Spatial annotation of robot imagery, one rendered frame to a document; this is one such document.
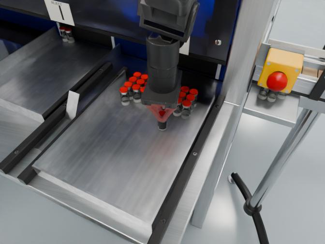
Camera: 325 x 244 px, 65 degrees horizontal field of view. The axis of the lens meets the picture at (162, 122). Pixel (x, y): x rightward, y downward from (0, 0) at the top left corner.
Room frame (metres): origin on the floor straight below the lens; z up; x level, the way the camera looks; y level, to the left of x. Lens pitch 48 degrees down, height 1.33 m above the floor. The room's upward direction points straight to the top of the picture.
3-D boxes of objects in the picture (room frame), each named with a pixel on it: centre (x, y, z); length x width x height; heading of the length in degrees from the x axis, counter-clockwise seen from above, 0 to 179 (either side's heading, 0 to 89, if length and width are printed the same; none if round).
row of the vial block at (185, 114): (0.46, 0.01, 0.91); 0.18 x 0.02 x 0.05; 64
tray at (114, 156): (0.36, 0.06, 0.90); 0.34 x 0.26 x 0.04; 154
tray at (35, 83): (0.61, 0.32, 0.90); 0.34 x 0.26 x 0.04; 155
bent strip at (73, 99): (0.39, 0.24, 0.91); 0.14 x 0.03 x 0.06; 154
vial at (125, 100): (0.47, 0.09, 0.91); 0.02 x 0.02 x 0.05
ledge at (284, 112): (0.50, -0.29, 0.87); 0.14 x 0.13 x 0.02; 155
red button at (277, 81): (0.42, -0.24, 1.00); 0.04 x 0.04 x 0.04; 65
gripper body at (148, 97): (0.39, 0.00, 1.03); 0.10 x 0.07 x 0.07; 169
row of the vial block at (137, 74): (0.50, -0.01, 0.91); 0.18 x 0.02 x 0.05; 64
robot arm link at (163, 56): (0.39, 0.00, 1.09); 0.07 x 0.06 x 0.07; 161
